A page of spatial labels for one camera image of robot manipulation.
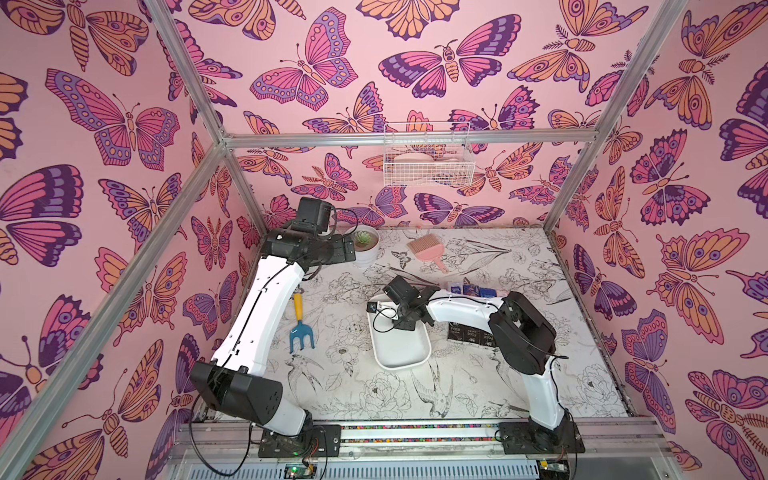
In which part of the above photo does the black sachet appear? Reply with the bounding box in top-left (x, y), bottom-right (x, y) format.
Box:
top-left (447, 323), bottom-right (483, 345)
top-left (477, 331), bottom-right (496, 348)

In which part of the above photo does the dark blue tissue pack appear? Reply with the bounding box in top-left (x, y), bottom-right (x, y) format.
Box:
top-left (463, 284), bottom-right (480, 297)

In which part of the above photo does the black sachet bottom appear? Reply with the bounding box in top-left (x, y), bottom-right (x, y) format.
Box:
top-left (477, 331), bottom-right (496, 348)

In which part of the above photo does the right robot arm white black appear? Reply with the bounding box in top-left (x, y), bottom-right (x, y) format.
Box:
top-left (383, 276), bottom-right (566, 432)

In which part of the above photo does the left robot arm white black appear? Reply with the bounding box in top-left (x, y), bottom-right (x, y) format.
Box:
top-left (190, 197), bottom-right (356, 437)

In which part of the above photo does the white oval storage box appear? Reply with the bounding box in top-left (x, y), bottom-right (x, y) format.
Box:
top-left (366, 294), bottom-right (432, 371)

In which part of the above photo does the pink dustpan brush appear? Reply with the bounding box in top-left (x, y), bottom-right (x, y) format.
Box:
top-left (407, 234), bottom-right (449, 274)

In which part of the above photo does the white pot with succulent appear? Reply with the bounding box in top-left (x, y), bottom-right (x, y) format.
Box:
top-left (352, 225), bottom-right (380, 270)

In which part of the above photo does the blue garden fork yellow handle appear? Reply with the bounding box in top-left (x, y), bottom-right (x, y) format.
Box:
top-left (289, 289), bottom-right (316, 354)

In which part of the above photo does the white wire wall basket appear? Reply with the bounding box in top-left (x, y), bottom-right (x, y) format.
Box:
top-left (381, 129), bottom-right (476, 189)

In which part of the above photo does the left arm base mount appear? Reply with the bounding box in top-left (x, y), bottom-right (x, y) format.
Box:
top-left (258, 424), bottom-right (342, 459)

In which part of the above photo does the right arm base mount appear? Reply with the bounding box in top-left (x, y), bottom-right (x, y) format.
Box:
top-left (497, 417), bottom-right (586, 455)

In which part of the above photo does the aluminium rail front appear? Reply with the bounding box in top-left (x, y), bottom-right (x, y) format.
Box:
top-left (171, 417), bottom-right (672, 463)

